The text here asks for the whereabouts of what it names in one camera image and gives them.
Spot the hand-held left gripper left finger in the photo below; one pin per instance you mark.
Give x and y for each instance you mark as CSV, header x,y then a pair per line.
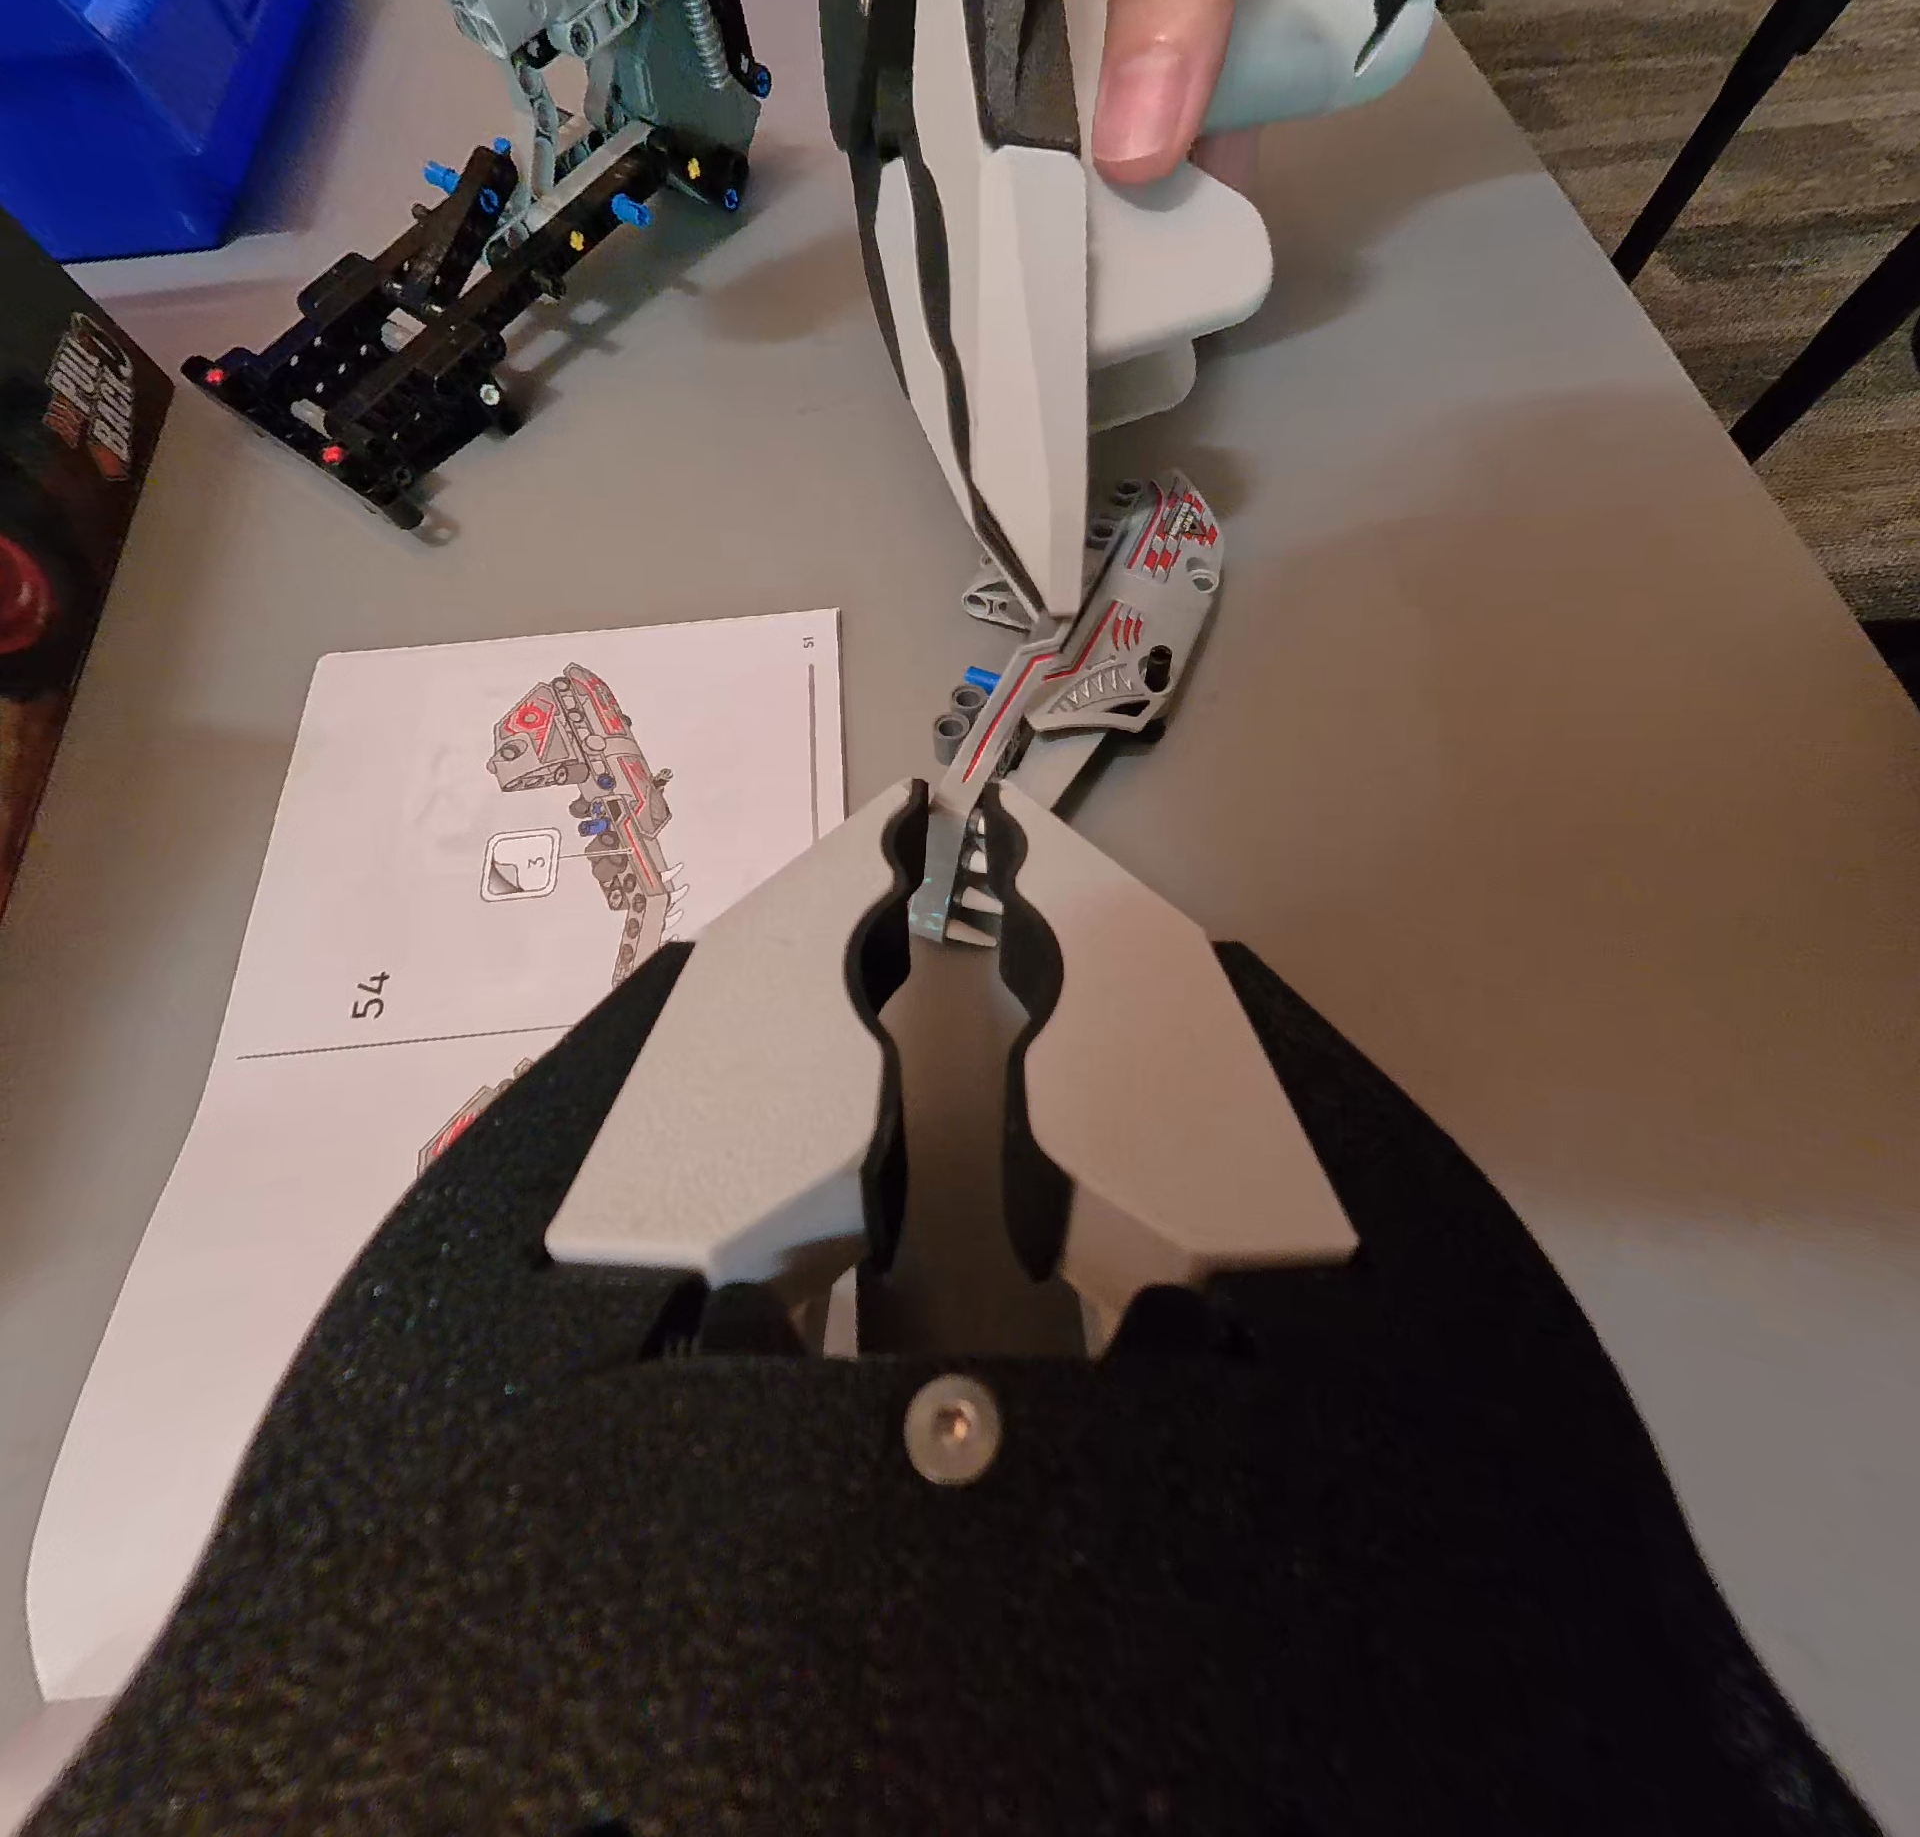
x,y
705,1103

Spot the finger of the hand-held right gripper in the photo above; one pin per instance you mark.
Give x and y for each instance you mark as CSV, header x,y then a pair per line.
x,y
1012,336
916,307

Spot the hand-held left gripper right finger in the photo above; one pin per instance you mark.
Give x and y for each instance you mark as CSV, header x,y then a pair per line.
x,y
1187,1103

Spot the grey brick panel assembly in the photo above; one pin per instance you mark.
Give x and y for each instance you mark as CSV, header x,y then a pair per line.
x,y
1124,637

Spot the person's right hand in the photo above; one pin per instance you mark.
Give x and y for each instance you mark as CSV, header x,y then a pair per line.
x,y
1161,37

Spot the white instruction booklet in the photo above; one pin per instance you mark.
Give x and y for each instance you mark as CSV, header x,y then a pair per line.
x,y
406,774

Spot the black brick vehicle model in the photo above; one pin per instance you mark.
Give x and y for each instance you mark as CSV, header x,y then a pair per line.
x,y
406,354

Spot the blue plastic bin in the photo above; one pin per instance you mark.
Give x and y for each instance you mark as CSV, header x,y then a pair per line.
x,y
136,82

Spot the dark printed toy box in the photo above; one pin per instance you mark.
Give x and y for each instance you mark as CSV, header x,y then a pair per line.
x,y
61,517

